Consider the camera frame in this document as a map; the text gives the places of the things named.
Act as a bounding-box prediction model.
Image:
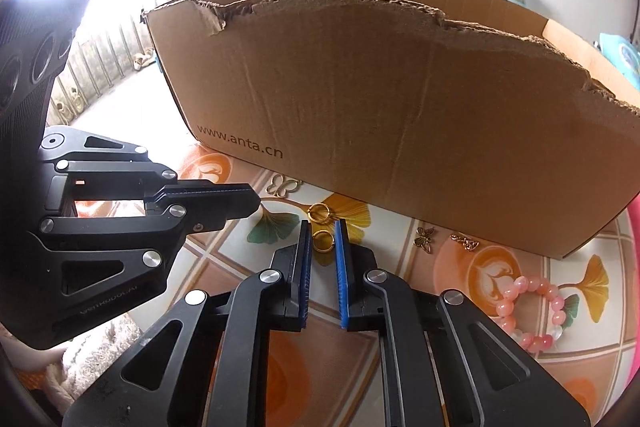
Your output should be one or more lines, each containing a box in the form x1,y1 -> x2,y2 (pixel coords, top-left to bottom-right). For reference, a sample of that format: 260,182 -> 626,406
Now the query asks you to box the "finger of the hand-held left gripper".
37,128 -> 261,220
37,203 -> 226,299

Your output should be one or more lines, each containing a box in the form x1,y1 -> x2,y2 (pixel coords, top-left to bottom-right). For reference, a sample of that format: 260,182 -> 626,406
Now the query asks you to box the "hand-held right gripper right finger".
334,219 -> 591,427

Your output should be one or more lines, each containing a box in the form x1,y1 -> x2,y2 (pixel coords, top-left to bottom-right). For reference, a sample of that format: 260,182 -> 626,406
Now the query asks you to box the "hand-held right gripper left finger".
62,219 -> 315,427

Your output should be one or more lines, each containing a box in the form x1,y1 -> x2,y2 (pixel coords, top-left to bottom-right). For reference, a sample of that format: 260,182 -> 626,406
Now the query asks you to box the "gold butterfly outline charm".
265,174 -> 302,198

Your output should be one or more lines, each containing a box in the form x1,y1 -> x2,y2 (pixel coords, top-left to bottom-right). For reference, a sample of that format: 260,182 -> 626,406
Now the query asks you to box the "brown cardboard box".
141,0 -> 640,260

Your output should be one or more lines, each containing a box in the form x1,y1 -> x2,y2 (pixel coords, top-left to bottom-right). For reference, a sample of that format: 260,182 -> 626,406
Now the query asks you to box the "person's left forearm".
0,324 -> 66,413

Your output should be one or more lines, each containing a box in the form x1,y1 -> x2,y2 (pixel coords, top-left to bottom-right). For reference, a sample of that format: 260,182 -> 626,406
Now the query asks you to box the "metal balcony railing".
50,22 -> 166,128

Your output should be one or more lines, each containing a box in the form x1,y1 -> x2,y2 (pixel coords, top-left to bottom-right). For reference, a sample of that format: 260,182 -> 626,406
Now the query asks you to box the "bronze filigree butterfly charm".
412,226 -> 438,254

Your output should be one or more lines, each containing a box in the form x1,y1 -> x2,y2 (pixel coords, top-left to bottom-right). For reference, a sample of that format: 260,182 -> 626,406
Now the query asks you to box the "white fluffy towel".
47,312 -> 146,408

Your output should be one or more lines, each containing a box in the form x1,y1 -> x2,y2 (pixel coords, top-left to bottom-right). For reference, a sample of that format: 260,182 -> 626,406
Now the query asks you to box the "blue patterned pillow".
597,32 -> 640,75

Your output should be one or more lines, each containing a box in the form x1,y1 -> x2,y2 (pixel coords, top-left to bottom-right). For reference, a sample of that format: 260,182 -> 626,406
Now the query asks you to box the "small gold chain charm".
450,233 -> 480,253

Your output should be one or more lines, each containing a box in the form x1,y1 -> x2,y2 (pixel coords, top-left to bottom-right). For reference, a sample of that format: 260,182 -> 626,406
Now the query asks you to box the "pink bead bracelet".
495,276 -> 568,350

